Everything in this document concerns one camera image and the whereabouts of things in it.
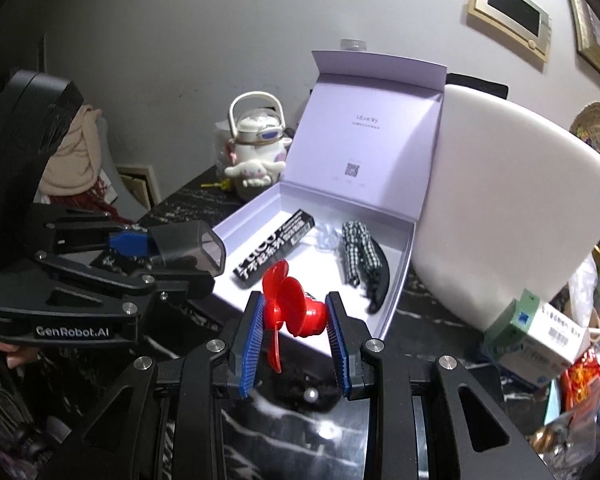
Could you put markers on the gold framed picture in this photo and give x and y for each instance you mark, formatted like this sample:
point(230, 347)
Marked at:
point(595, 35)

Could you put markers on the red mini fan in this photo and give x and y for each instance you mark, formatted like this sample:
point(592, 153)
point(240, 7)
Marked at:
point(285, 300)

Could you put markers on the dark translucent plastic case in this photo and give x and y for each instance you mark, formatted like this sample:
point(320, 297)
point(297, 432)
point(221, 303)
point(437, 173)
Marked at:
point(190, 245)

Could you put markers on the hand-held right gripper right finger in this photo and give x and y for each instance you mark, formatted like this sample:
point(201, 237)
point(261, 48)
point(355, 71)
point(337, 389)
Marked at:
point(337, 345)

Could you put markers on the white teapot-shaped bottle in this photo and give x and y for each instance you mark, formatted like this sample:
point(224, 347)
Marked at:
point(257, 130)

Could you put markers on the beige wall vent panel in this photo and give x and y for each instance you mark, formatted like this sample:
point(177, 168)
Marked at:
point(137, 187)

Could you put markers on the black carton with white print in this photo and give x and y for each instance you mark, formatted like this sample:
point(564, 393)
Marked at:
point(275, 247)

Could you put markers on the white foam sheet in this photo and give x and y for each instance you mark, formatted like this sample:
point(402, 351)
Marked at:
point(505, 200)

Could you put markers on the black hair claw clip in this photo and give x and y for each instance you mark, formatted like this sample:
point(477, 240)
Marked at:
point(382, 270)

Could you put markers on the green white medicine box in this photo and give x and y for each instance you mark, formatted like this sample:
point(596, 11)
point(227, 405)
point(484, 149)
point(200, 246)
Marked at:
point(530, 330)

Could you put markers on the lavender gift box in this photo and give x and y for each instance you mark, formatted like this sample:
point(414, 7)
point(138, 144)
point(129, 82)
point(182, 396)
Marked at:
point(370, 135)

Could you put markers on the black pouch bag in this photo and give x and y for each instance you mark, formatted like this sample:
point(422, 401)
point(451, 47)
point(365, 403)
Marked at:
point(480, 85)

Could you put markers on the beige scarf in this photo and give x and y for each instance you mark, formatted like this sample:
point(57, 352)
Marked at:
point(75, 160)

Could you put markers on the clear plastic jar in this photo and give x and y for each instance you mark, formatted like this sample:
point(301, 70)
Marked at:
point(353, 45)

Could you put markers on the white pearl bead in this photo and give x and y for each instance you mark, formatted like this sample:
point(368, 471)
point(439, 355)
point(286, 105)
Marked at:
point(310, 396)

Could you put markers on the yellow plastic stick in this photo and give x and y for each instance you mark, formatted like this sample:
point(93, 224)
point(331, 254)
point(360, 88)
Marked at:
point(214, 185)

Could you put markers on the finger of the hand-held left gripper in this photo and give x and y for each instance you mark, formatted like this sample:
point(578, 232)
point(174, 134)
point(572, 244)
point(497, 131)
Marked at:
point(127, 244)
point(180, 285)

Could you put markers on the beige wall intercom panel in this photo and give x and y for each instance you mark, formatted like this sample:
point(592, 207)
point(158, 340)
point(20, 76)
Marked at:
point(512, 5)

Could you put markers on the black white checkered hair clip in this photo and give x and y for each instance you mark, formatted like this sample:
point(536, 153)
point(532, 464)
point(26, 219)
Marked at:
point(355, 245)

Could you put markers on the person's left hand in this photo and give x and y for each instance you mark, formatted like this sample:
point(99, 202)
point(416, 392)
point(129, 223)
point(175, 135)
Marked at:
point(20, 356)

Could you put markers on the white plush dog toy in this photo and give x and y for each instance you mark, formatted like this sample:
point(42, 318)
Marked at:
point(252, 175)

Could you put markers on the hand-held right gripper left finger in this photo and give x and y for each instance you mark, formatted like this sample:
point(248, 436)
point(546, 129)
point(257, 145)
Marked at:
point(252, 345)

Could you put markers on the red knit cloth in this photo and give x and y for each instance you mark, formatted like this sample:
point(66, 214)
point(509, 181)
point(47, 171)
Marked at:
point(95, 205)

